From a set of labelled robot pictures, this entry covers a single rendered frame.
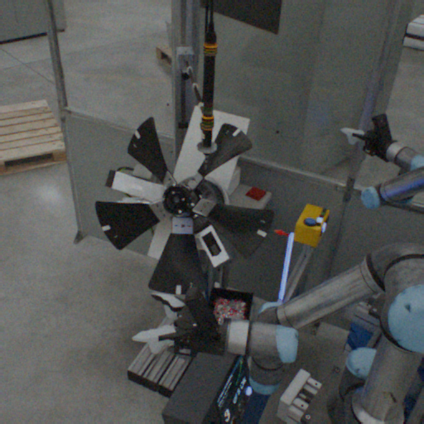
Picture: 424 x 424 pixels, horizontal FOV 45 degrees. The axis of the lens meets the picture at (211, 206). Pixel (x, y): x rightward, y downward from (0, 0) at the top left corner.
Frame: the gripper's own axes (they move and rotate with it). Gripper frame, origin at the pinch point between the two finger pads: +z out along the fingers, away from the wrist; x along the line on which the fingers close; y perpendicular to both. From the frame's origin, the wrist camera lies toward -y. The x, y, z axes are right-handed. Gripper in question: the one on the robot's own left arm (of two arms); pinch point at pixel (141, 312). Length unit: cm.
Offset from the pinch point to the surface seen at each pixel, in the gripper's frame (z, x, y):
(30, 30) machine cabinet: 321, 561, 57
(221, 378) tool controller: -19.2, 3.8, 20.0
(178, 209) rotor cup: 9, 76, 16
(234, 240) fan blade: -14, 69, 21
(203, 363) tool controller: -13.8, 8.5, 21.1
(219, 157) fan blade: -3, 89, -1
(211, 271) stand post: 1, 122, 76
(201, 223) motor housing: 1, 86, 27
